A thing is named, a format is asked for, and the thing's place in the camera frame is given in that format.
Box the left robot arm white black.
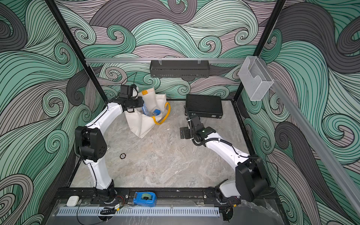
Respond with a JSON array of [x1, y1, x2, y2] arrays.
[[75, 84, 144, 204]]

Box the white earbuds case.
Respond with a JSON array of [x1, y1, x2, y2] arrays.
[[66, 196, 80, 207]]

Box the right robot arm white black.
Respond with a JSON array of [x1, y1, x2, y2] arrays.
[[180, 114, 270, 204]]

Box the black ribbed hard case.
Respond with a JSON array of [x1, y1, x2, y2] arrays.
[[185, 94, 223, 119]]

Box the aluminium wall rail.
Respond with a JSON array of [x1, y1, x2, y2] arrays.
[[85, 57, 245, 64]]

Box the white slotted cable duct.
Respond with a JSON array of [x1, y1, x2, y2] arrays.
[[56, 207, 220, 217]]

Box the black wall tray shelf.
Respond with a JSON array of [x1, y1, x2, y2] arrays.
[[150, 61, 210, 78]]

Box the blue compass set case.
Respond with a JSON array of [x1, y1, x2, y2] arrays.
[[142, 104, 161, 117]]

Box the white canvas tote bag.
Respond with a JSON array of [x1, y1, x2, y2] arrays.
[[125, 88, 171, 139]]

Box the black corner frame post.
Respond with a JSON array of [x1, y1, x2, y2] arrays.
[[233, 1, 286, 103]]

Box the clear acrylic wall holder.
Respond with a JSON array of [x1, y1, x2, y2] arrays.
[[238, 56, 274, 101]]

